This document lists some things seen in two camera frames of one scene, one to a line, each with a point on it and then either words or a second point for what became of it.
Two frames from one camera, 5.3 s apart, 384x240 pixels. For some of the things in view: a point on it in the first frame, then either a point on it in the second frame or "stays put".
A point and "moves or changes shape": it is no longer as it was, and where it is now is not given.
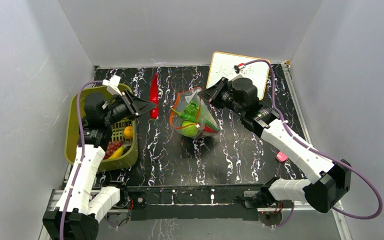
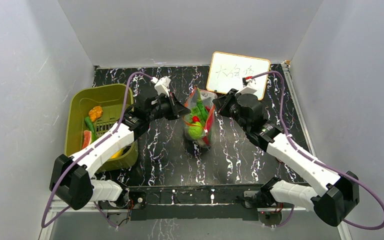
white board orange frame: (222, 65) stays put
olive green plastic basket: (124, 129) stays put
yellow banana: (118, 153) stays put
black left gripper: (135, 106) to (172, 101)
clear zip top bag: (191, 116) moves or changes shape
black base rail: (198, 203) stays put
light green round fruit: (188, 128) moves or changes shape
